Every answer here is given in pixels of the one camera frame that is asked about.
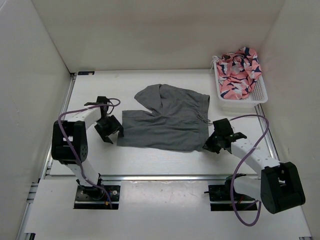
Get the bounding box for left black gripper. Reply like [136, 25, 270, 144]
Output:
[94, 114, 124, 144]

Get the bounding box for grey shorts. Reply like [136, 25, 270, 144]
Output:
[117, 84, 210, 152]

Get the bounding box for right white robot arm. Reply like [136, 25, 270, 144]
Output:
[203, 131, 306, 214]

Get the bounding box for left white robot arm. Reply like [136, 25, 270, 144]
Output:
[51, 96, 124, 203]

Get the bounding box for pink patterned shorts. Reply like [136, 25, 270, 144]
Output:
[216, 47, 262, 100]

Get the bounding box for blue label sticker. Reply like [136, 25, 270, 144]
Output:
[77, 71, 95, 76]

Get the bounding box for white plastic basket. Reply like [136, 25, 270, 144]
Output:
[210, 55, 268, 111]

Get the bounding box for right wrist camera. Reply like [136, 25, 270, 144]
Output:
[212, 118, 234, 137]

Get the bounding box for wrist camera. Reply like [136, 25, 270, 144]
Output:
[96, 96, 111, 108]
[212, 118, 234, 137]

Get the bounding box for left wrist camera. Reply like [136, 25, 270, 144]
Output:
[96, 96, 111, 108]

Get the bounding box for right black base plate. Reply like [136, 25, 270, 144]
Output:
[204, 184, 258, 212]

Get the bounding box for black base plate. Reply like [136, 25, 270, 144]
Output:
[73, 185, 121, 210]
[204, 184, 258, 212]

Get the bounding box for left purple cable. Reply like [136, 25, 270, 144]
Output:
[57, 97, 121, 205]

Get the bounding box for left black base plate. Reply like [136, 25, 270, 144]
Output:
[73, 185, 121, 210]

